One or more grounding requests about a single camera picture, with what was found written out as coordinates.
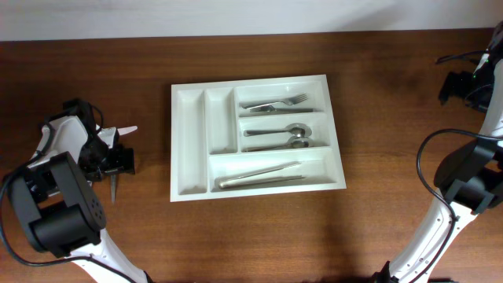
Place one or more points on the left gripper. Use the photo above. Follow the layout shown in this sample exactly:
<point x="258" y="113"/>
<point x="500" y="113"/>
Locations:
<point x="123" y="161"/>

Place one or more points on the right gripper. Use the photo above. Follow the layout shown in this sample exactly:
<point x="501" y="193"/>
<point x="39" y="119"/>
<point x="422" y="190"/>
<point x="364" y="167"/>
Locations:
<point x="453" y="86"/>

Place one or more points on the metal serving tongs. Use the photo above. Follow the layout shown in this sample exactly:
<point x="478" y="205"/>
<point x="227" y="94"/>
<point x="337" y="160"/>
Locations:
<point x="257" y="177"/>

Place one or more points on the long metal fork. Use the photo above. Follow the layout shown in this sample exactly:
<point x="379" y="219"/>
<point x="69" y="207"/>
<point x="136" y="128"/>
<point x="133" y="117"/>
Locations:
<point x="271" y="109"/>

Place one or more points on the metal tablespoon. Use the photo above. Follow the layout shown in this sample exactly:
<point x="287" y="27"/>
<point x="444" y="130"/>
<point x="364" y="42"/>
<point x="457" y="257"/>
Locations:
<point x="292" y="143"/>
<point x="295" y="129"/>

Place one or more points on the short metal fork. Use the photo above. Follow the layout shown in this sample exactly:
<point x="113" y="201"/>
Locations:
<point x="258" y="106"/>

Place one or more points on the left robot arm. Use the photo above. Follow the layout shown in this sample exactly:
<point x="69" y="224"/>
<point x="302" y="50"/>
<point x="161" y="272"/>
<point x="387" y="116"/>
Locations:
<point x="53" y="199"/>

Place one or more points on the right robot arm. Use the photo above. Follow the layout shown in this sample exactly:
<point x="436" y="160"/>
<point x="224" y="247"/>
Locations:
<point x="469" y="180"/>

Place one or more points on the small metal teaspoon right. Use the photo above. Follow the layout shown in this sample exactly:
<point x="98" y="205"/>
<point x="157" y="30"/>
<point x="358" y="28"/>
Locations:
<point x="113" y="184"/>

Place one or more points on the white plastic knife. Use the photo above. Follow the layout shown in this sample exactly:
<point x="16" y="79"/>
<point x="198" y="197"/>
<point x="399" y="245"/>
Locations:
<point x="126" y="130"/>

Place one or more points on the white plastic cutlery tray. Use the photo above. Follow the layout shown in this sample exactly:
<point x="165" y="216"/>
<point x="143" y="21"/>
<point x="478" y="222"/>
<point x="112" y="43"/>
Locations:
<point x="207" y="137"/>

